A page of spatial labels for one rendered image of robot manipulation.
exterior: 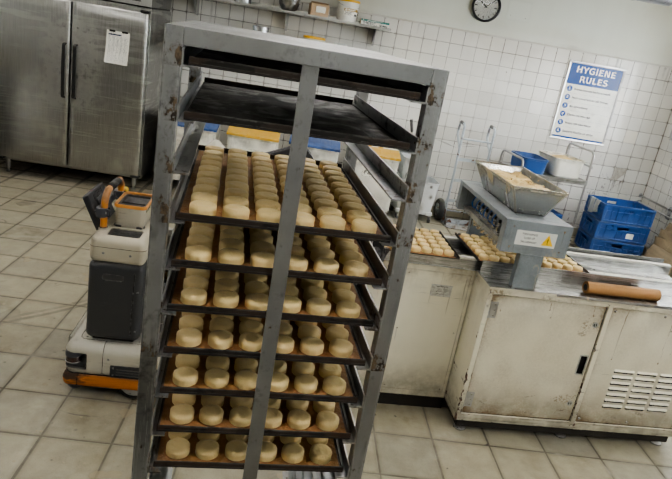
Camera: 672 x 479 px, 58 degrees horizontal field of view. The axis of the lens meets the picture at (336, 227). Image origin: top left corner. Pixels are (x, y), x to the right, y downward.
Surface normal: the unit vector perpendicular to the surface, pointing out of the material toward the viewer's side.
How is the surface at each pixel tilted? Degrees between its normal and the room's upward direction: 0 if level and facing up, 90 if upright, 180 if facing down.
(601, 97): 90
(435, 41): 90
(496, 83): 90
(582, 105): 90
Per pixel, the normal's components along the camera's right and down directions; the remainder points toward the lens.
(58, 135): 0.04, 0.32
